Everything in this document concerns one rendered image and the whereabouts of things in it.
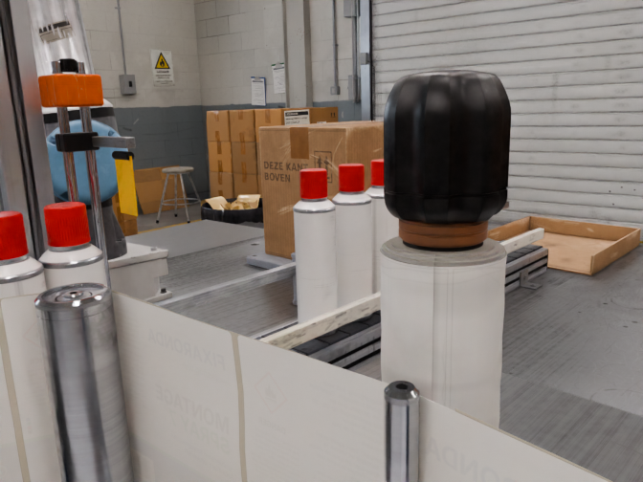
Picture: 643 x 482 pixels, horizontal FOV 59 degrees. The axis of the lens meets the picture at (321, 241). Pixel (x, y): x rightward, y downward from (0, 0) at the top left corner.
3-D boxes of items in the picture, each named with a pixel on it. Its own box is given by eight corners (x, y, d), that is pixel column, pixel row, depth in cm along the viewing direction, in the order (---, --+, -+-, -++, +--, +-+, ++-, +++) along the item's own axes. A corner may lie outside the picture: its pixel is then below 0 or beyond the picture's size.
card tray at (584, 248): (591, 275, 109) (593, 255, 108) (468, 254, 126) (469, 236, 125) (639, 245, 130) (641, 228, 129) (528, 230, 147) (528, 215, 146)
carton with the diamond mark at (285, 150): (348, 273, 108) (345, 127, 102) (264, 253, 124) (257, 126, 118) (435, 243, 129) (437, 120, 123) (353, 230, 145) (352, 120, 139)
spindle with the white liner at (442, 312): (458, 542, 37) (474, 64, 30) (354, 484, 43) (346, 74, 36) (520, 477, 44) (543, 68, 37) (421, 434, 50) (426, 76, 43)
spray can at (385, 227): (387, 312, 79) (386, 163, 74) (358, 303, 83) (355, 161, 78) (409, 301, 83) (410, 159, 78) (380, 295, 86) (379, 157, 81)
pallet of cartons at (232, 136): (283, 260, 443) (277, 108, 417) (209, 247, 494) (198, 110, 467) (367, 231, 535) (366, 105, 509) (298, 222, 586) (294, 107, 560)
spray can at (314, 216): (319, 340, 70) (313, 172, 65) (289, 330, 73) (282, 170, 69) (346, 328, 74) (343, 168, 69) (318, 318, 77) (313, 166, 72)
